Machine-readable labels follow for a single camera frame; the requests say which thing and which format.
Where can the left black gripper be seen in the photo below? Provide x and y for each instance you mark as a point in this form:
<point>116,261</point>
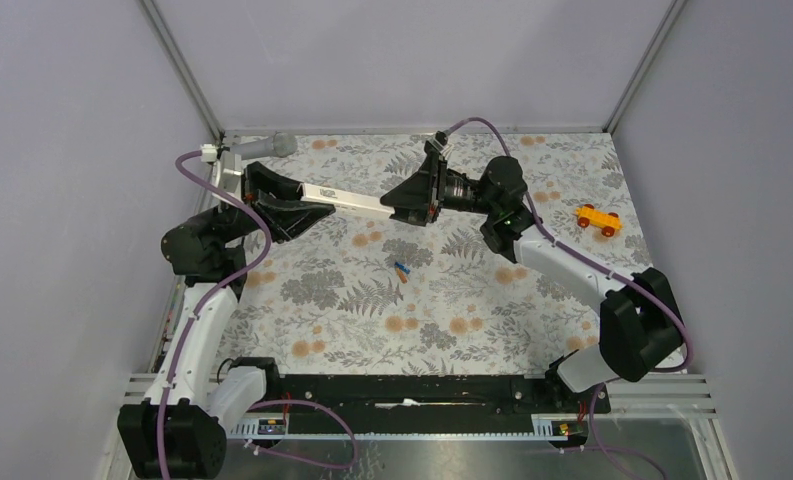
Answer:
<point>278,203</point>

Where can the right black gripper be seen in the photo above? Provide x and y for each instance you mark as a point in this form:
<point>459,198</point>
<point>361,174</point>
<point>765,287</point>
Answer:
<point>417,194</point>

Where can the white remote control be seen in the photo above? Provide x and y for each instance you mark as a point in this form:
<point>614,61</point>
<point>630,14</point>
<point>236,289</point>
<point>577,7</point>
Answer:
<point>346,202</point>

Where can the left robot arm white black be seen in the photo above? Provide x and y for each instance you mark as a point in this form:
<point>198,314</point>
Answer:
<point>179,430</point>

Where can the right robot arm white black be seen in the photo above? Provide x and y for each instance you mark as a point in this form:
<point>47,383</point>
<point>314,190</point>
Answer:
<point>639,322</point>

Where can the grey microphone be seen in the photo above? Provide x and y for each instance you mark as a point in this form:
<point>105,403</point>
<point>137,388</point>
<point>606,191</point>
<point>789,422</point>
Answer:
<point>279,145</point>

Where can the blue battery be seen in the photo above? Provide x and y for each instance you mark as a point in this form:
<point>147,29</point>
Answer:
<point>402,268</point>

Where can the floral patterned table mat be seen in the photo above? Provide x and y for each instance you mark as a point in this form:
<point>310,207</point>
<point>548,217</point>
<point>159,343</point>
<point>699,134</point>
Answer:
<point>331,302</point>

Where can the yellow toy car red wheels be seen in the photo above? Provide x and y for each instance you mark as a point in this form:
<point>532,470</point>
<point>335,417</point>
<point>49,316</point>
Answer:
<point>608,223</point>

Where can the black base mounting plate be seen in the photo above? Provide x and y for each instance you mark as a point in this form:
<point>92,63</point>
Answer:
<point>426,404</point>

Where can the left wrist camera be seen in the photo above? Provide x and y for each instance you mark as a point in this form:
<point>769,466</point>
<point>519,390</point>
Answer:
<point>226,170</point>

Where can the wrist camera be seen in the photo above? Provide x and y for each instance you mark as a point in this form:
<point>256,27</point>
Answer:
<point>436,144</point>
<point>226,170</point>

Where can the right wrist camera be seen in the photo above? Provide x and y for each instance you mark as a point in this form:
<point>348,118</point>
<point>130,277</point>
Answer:
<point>436,144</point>

